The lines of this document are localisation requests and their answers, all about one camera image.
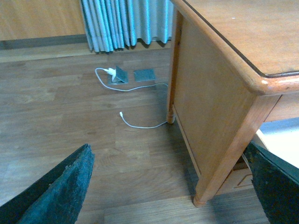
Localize wooden nightstand cabinet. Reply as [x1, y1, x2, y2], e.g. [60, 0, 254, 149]
[167, 0, 299, 207]

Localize grey pleated curtain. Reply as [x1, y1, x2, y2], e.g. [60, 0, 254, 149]
[80, 0, 174, 53]

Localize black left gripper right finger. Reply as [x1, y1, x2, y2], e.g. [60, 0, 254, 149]
[245, 142, 299, 224]

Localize white charging cable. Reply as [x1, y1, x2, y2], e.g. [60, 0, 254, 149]
[94, 67, 169, 130]

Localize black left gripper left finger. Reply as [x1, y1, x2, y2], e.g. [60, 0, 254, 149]
[0, 144, 94, 224]

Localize white charger plug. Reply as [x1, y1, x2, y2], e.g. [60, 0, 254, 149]
[103, 68, 116, 76]

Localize open metal floor socket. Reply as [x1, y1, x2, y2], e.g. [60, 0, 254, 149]
[108, 66, 128, 84]

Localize closed metal floor socket cover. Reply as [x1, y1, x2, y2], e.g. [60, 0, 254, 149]
[134, 69, 156, 82]

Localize light wooden partition panel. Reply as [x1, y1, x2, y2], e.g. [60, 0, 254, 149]
[0, 0, 85, 41]

